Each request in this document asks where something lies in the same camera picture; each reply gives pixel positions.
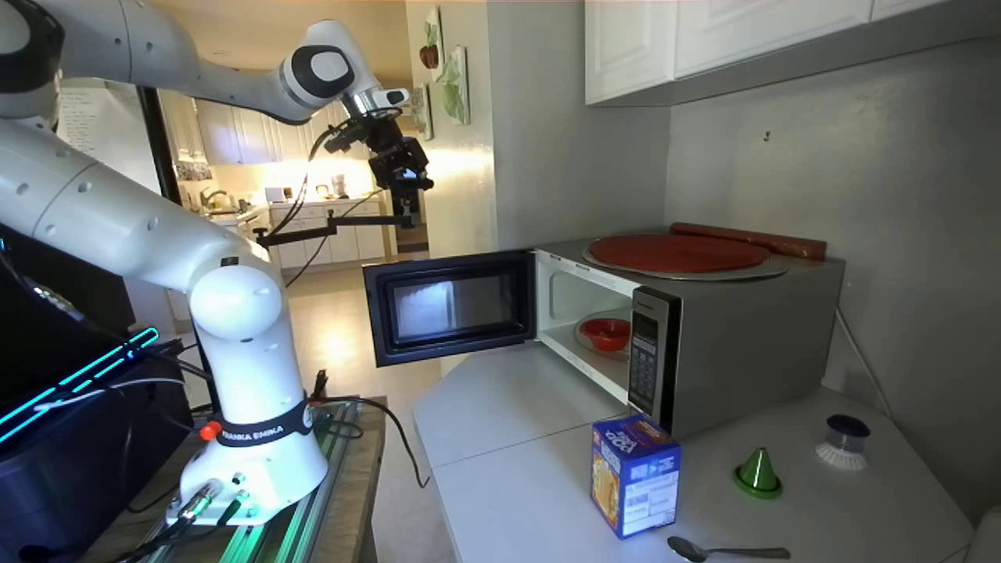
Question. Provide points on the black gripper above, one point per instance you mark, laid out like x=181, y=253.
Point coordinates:
x=403, y=158

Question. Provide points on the black microwave door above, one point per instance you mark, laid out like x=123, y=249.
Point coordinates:
x=449, y=307

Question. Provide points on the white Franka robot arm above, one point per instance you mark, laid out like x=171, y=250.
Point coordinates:
x=251, y=313

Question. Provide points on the stainless steel microwave body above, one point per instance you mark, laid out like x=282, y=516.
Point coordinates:
x=751, y=331

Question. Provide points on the black rod on wrist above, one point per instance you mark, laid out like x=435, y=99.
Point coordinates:
x=332, y=222

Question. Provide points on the red bowl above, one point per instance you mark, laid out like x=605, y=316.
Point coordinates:
x=605, y=331

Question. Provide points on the red round plate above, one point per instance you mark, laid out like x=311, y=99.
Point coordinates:
x=677, y=253

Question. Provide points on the robot stand table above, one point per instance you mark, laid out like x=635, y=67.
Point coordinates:
x=355, y=488

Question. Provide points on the red connector plug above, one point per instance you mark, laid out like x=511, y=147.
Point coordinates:
x=211, y=428

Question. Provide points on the brown wooden board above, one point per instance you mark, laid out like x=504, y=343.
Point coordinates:
x=751, y=240

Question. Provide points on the blue cardboard box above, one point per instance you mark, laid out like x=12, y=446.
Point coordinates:
x=635, y=480

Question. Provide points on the black box with cyan lights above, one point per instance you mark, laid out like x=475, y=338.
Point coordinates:
x=83, y=470

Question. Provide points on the green cone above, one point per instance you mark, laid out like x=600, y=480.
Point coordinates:
x=758, y=477

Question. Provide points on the metal spoon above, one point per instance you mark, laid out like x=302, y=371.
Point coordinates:
x=721, y=551

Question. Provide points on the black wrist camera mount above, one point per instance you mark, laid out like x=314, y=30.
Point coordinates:
x=346, y=136

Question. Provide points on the green wall picture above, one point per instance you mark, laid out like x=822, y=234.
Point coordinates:
x=455, y=89

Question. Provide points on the wall picture with red apple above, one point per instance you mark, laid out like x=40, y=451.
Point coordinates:
x=429, y=40

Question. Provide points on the white wall cabinet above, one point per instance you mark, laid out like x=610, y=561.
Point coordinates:
x=730, y=36

